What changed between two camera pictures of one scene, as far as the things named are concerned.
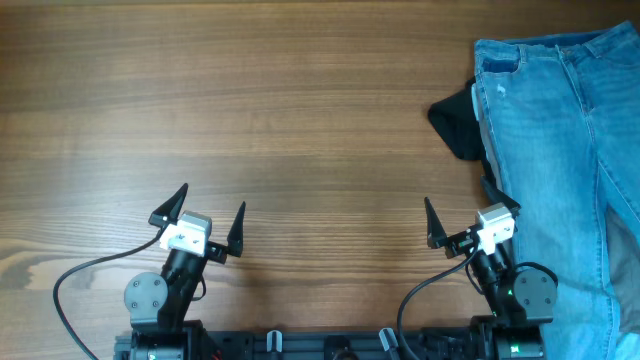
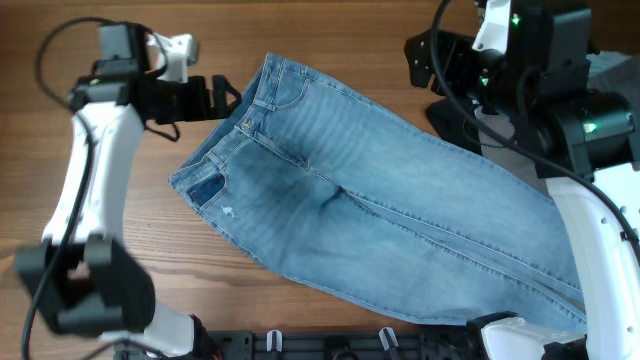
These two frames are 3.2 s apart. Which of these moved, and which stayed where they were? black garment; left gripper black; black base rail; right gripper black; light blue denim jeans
Moved: light blue denim jeans; left gripper black; right gripper black
Stayed: black garment; black base rail
